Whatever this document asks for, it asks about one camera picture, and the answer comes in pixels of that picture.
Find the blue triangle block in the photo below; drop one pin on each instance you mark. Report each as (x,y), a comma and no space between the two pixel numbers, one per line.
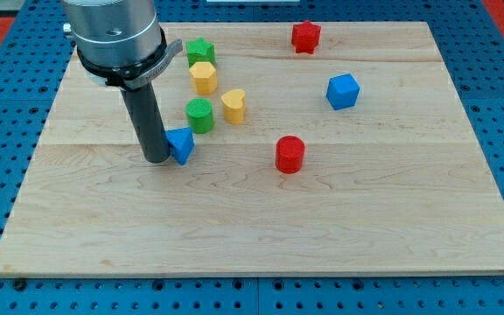
(181,143)

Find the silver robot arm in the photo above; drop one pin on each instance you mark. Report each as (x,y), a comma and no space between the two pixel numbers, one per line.
(120,42)

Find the red cylinder block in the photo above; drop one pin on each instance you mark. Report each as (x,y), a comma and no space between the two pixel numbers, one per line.
(290,151)

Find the yellow heart block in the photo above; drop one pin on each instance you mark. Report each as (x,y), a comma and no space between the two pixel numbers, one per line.
(234,106)

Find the wooden board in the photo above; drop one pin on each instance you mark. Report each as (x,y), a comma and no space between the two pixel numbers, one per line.
(395,186)

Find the green cylinder block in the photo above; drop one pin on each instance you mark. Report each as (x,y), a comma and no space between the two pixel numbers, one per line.
(199,113)

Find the yellow hexagon block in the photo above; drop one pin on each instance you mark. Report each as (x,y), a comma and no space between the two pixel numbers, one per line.
(203,77)

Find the blue cube block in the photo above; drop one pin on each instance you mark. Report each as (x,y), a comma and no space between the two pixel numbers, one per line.
(342,91)

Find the green star block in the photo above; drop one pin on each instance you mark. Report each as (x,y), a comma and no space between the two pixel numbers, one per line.
(200,50)

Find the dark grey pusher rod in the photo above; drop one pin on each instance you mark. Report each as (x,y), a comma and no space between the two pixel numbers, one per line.
(144,114)

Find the red star block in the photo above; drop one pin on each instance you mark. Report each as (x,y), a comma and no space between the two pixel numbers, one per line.
(305,37)

